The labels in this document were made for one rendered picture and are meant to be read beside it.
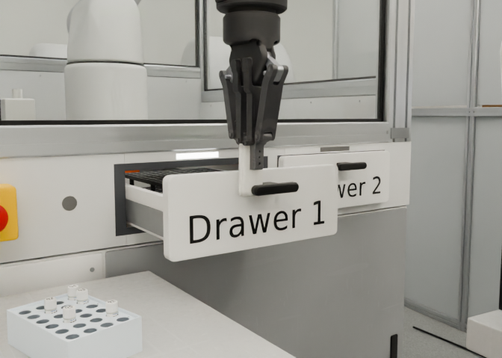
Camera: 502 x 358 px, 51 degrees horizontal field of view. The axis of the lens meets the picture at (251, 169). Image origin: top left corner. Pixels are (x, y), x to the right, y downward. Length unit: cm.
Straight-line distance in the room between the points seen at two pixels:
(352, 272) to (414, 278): 178
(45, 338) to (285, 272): 58
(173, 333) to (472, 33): 221
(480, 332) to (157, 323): 38
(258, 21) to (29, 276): 48
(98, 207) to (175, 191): 20
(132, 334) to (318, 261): 59
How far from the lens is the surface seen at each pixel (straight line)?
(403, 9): 125
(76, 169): 82
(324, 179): 82
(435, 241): 279
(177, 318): 67
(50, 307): 62
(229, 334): 62
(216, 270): 95
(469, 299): 273
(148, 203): 78
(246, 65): 68
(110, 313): 59
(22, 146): 80
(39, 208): 82
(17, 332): 62
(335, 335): 118
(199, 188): 69
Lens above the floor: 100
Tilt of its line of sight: 6 degrees down
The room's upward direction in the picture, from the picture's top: straight up
